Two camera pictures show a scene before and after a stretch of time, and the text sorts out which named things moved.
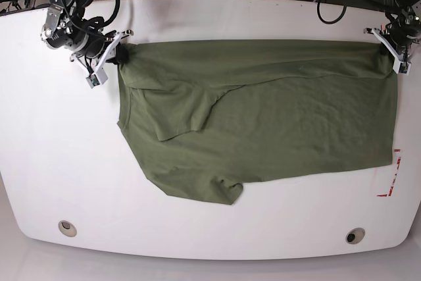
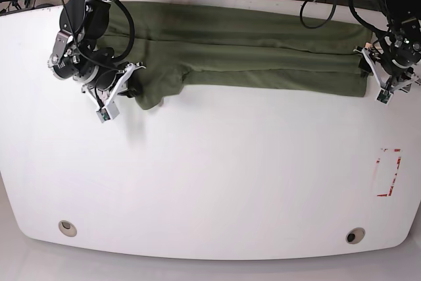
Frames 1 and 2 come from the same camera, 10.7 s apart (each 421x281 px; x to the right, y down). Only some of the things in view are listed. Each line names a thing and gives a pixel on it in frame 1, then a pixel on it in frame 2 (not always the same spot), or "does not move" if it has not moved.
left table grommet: (67, 228) does not move
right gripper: (89, 41) to (103, 84)
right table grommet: (354, 235) does not move
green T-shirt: (207, 116) to (237, 48)
